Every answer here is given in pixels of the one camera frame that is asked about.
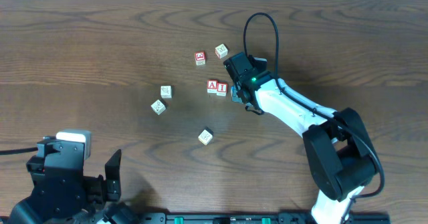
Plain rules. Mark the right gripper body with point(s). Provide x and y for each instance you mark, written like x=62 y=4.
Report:
x=235 y=93

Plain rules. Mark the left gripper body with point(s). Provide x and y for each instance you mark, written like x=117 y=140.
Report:
x=109 y=187

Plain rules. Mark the blue number 2 block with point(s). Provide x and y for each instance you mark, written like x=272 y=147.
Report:
x=233 y=93

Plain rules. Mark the red letter I block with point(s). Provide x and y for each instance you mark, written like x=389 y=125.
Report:
x=222 y=89

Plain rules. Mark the red letter A block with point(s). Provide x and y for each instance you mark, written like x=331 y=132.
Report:
x=212 y=86

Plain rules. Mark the yellow wooden block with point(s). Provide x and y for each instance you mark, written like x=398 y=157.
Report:
x=166 y=92

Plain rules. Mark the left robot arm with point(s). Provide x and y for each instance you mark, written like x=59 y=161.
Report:
x=60 y=189

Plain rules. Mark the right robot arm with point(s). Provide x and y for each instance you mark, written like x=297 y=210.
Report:
x=340 y=154

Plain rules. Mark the white block with red side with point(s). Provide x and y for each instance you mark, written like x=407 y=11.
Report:
x=221 y=51

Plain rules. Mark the red number 3 block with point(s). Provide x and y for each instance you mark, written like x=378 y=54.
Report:
x=200 y=58

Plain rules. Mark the white block near blue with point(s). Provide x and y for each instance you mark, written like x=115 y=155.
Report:
x=205 y=137

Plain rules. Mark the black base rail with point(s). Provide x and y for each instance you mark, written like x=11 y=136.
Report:
x=280 y=218

